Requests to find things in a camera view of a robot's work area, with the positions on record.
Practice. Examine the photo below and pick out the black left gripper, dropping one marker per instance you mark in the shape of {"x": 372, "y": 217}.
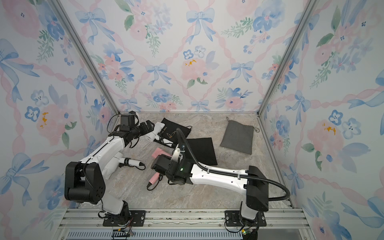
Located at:
{"x": 146, "y": 129}

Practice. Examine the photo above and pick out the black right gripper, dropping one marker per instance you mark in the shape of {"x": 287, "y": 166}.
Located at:
{"x": 156, "y": 167}

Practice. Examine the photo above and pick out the pink folding hair dryer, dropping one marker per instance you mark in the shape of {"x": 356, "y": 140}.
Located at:
{"x": 156, "y": 178}

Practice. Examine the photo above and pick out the plain black drawstring pouch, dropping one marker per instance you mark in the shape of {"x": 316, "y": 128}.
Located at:
{"x": 203, "y": 149}

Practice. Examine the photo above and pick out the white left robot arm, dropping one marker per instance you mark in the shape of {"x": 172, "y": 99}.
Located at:
{"x": 85, "y": 179}

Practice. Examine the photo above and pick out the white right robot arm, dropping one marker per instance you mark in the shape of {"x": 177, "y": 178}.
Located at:
{"x": 255, "y": 193}

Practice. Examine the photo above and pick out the white hair dryer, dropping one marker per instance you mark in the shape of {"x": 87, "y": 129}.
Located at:
{"x": 154, "y": 135}

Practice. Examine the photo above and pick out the black pouch with gold logo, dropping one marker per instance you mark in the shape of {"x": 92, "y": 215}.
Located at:
{"x": 168, "y": 134}

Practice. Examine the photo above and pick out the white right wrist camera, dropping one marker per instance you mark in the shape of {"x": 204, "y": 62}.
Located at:
{"x": 178, "y": 153}

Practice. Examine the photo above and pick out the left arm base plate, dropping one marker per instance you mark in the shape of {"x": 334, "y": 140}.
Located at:
{"x": 124, "y": 218}

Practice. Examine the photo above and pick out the grey fabric drawstring pouch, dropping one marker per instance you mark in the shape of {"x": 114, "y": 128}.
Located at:
{"x": 239, "y": 137}

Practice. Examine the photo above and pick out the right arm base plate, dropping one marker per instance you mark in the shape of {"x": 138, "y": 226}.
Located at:
{"x": 234, "y": 219}

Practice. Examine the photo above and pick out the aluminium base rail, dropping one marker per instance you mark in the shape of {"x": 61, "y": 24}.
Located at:
{"x": 185, "y": 224}

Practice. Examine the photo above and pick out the aluminium corner post left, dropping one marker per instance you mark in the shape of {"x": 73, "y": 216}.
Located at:
{"x": 81, "y": 49}

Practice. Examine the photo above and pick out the aluminium corner post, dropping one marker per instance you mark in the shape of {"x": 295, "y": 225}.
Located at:
{"x": 81, "y": 49}
{"x": 299, "y": 31}

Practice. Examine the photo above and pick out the aluminium corner post right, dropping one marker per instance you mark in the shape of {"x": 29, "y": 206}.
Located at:
{"x": 299, "y": 31}

